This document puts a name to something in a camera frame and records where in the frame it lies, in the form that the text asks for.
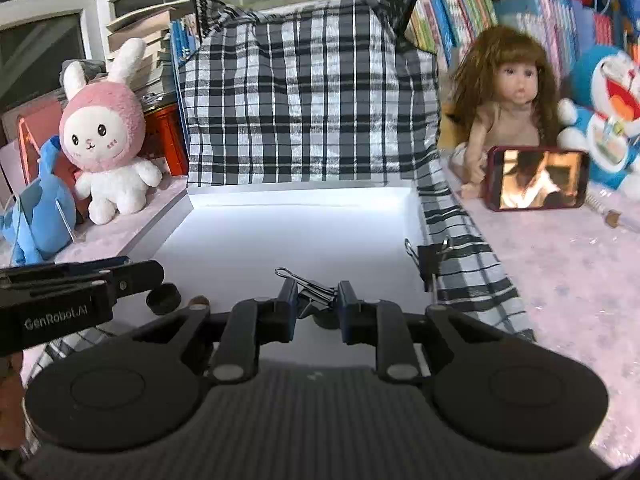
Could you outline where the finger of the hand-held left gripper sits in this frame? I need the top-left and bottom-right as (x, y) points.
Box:
(30, 260), (166, 306)
(0, 256), (133, 278)

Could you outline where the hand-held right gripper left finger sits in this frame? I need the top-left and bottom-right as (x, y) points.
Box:
(132, 277), (301, 383)

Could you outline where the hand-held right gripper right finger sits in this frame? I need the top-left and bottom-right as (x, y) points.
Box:
(336, 280), (506, 383)

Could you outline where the black binder clip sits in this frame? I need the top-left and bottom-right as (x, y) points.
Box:
(404, 237), (453, 293)
(274, 267), (338, 318)

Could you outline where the large black round lid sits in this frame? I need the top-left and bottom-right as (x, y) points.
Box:
(146, 282), (182, 315)

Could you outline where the white cardboard box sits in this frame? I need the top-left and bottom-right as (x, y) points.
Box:
(52, 183), (437, 356)

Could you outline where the person's left hand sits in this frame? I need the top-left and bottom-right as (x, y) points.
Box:
(0, 352), (27, 448)

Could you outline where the blue spotted plush toy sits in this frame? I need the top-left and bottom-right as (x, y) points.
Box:
(0, 135), (78, 267)

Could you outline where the black binder clip on box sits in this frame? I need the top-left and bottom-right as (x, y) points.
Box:
(404, 237), (453, 293)

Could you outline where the pink white bunny plush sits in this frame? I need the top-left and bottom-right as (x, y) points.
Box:
(59, 37), (164, 226)

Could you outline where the pink gift bag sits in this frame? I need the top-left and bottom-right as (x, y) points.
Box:
(0, 95), (81, 196)

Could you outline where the black white plaid cloth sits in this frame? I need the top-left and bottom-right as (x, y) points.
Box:
(30, 0), (536, 361)

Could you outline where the pink bedsheet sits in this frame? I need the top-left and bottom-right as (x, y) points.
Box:
(0, 150), (640, 466)

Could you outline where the red cased smartphone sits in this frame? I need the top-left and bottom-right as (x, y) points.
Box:
(486, 145), (591, 212)

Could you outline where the row of blue books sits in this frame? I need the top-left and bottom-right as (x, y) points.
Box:
(167, 12), (201, 68)

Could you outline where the stack of pale books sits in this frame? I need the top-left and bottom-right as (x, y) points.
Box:
(105, 0), (193, 106)

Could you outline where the brown haired doll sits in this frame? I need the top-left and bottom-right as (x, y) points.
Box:
(447, 25), (563, 198)

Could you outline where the row of colourful books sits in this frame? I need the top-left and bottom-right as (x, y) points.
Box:
(405, 0), (640, 86)

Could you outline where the large blue cat plush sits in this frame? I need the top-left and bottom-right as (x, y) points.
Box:
(557, 45), (640, 191)

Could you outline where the thin white cable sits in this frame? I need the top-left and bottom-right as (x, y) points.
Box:
(5, 192), (78, 246)

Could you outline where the white charging cable with spring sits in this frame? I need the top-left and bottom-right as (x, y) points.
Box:
(585, 192), (640, 233)

